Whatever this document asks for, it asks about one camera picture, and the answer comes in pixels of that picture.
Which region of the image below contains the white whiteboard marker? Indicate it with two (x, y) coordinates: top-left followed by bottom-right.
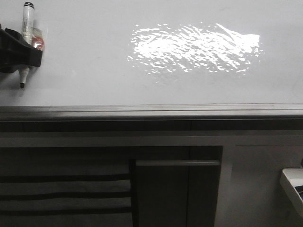
(19, 2), (35, 88)

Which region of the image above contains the white whiteboard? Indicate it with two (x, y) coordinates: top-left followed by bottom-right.
(0, 0), (303, 106)

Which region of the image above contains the red magnet taped to marker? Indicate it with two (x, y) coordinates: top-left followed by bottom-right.
(31, 28), (45, 51)

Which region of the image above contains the grey whiteboard tray rail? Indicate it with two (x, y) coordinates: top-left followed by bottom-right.
(0, 103), (303, 122)

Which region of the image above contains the dark cabinet door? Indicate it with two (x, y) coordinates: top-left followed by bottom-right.
(135, 159), (221, 227)

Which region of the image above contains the white box with blue item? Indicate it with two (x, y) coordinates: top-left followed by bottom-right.
(280, 168), (303, 217)

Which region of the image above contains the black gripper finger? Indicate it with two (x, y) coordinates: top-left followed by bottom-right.
(0, 28), (43, 73)

